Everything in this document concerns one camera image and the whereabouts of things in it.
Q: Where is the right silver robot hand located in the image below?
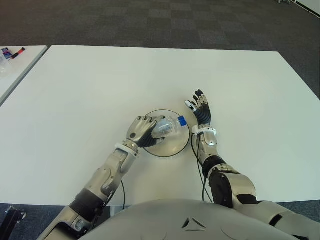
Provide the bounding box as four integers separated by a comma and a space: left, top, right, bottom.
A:
184, 88, 213, 126

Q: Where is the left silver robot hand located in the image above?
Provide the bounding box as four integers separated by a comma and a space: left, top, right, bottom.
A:
126, 115, 166, 148

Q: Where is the clear water bottle blue cap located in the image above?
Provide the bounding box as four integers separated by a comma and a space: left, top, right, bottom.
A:
151, 115, 187, 139

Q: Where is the white plate black rim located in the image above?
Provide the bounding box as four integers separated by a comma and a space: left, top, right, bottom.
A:
142, 109, 190, 158

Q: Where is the grey robot torso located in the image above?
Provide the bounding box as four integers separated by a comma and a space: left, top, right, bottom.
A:
84, 198, 298, 240

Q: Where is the white side table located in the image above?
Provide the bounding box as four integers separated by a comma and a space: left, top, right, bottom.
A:
0, 45, 48, 107

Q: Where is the red black marker pen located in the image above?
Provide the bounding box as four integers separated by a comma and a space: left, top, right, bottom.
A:
8, 46, 27, 61

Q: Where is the white board panel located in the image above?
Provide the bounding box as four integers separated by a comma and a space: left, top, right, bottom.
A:
291, 0, 320, 15

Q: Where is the clear plastic container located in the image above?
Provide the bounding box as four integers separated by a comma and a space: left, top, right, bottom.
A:
0, 53, 10, 79

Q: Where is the blue small packet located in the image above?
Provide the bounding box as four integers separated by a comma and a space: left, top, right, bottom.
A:
1, 47, 13, 60

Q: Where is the black metal stand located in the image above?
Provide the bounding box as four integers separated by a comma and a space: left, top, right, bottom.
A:
0, 205, 27, 240

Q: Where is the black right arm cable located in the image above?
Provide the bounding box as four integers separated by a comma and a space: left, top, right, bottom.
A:
191, 132, 214, 202

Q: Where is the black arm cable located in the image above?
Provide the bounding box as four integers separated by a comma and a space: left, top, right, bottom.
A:
191, 132, 214, 202
119, 178, 126, 209

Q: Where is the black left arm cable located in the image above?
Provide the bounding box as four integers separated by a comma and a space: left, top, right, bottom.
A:
119, 178, 126, 209

